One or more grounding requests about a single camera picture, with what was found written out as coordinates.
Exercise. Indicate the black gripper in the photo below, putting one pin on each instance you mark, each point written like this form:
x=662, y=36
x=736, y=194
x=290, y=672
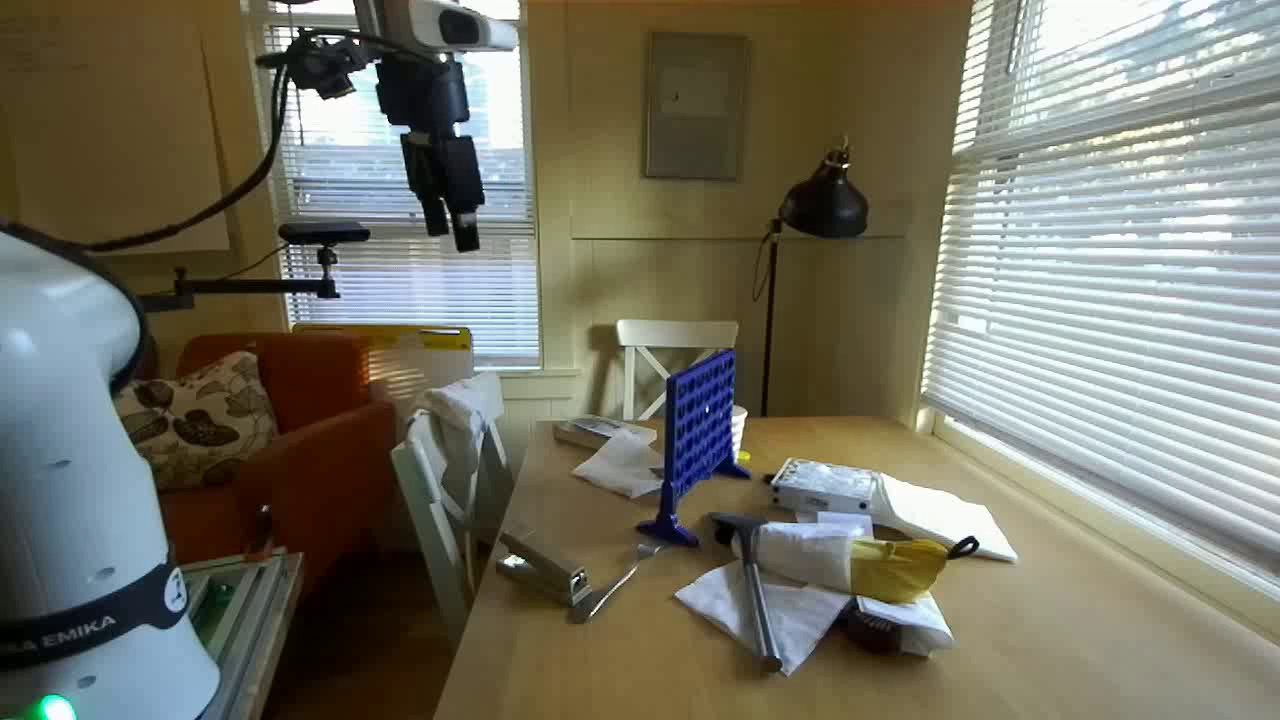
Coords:
x=433, y=103

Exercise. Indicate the blue gameboard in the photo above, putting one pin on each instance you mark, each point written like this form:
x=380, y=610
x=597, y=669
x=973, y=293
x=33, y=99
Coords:
x=702, y=424

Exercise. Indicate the dotted paper cup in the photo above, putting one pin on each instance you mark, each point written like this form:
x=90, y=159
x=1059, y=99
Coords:
x=743, y=432

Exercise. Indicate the patterned white box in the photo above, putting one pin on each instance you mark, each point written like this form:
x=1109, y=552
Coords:
x=826, y=483

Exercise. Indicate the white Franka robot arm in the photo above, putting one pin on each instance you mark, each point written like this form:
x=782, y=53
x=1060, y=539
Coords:
x=66, y=467

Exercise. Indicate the folded metal holder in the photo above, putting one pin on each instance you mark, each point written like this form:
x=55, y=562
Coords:
x=542, y=562

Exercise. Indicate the flat white napkin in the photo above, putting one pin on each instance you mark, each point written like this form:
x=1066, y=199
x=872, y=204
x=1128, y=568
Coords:
x=801, y=620

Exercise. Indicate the yellow flat board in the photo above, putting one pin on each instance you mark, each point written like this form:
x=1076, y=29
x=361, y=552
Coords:
x=385, y=338

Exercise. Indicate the illustrated book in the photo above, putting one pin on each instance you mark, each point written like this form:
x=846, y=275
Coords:
x=587, y=429

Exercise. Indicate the orange armchair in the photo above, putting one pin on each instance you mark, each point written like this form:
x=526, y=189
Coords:
x=323, y=467

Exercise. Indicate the white wooden chair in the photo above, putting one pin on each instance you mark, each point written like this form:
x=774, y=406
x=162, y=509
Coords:
x=443, y=523

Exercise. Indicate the leaf patterned cushion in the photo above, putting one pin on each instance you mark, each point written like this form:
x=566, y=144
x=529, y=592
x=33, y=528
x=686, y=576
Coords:
x=202, y=422

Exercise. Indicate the black floor lamp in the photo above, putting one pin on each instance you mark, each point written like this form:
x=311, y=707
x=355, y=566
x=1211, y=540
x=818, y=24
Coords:
x=826, y=203

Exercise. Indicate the long metal spoon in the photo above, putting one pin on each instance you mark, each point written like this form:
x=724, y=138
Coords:
x=623, y=581

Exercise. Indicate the stacked metal frames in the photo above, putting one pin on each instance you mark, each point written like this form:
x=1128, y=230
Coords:
x=246, y=613

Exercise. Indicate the crumpled white cloth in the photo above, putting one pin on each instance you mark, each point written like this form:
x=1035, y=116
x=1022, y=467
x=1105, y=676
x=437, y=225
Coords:
x=812, y=551

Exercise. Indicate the yellow bag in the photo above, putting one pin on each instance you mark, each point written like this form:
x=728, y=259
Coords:
x=897, y=566

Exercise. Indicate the white notepad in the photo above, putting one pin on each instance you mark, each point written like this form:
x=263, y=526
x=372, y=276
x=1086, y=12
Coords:
x=940, y=512

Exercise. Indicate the white packet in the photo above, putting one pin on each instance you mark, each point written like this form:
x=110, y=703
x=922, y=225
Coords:
x=907, y=620

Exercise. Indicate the white window blinds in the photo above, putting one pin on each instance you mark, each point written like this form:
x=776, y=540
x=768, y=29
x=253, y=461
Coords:
x=1122, y=266

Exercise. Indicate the black stereo camera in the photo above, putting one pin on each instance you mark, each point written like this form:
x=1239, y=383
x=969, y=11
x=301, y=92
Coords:
x=327, y=230

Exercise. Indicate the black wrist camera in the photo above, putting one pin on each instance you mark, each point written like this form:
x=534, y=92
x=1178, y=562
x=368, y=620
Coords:
x=327, y=63

